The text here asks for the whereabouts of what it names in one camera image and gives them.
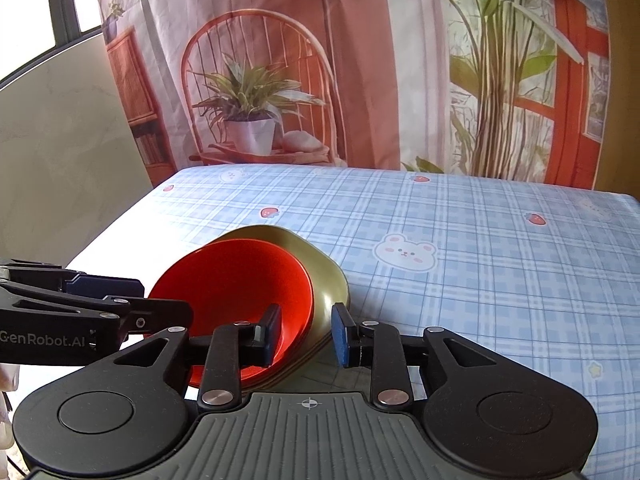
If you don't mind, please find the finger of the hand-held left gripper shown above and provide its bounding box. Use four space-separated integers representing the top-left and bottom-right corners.
0 281 194 349
0 259 146 306

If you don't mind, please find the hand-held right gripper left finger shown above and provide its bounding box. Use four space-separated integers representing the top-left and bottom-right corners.
114 303 284 411

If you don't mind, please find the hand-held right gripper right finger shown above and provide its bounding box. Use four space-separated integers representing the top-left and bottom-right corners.
331 302 488 409

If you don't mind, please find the green square plate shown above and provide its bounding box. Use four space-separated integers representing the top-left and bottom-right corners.
215 224 351 391

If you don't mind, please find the blue plaid tablecloth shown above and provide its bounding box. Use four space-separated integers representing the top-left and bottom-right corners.
65 164 640 480

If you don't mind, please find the printed backdrop curtain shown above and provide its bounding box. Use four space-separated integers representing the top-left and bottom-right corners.
97 0 614 192

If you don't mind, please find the dark framed window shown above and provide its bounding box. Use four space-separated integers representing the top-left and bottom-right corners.
0 0 105 87

